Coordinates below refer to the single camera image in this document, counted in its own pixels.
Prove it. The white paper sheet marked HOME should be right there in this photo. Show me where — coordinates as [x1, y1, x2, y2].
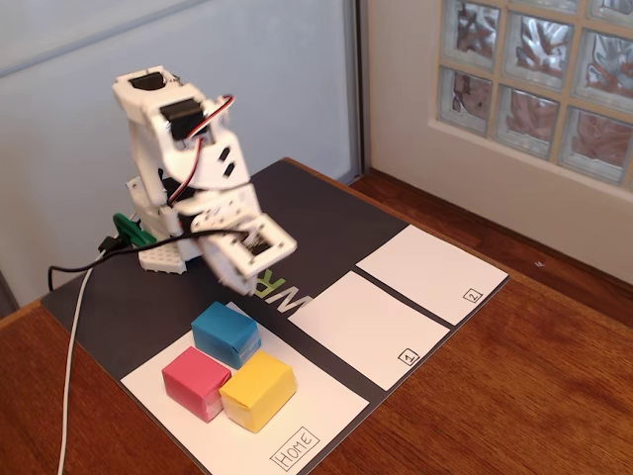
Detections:
[120, 301, 371, 475]

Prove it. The black mat with WRO print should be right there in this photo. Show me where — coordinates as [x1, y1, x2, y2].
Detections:
[39, 156, 511, 475]

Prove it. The glass block window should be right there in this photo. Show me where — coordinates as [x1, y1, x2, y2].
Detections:
[427, 0, 633, 194]

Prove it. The white cable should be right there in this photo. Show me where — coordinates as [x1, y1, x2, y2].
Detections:
[56, 250, 108, 475]

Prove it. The green clamp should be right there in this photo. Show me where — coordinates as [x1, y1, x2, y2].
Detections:
[112, 212, 157, 247]

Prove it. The white paper sheet marked 1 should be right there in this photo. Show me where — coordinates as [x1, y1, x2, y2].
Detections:
[286, 270, 451, 393]

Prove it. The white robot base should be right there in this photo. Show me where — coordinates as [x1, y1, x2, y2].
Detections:
[126, 172, 190, 274]

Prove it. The red white black servo wire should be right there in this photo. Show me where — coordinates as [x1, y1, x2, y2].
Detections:
[166, 95, 235, 206]

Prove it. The white paper sheet marked 2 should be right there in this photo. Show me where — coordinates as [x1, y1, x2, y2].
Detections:
[354, 224, 505, 327]

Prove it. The yellow paper box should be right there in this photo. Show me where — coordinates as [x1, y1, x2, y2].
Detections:
[219, 349, 298, 434]

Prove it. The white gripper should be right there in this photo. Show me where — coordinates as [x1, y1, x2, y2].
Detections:
[177, 183, 298, 298]

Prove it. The blue paper box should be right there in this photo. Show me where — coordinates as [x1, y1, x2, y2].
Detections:
[190, 301, 262, 371]

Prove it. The red paper box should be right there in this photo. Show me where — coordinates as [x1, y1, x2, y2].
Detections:
[161, 345, 232, 424]

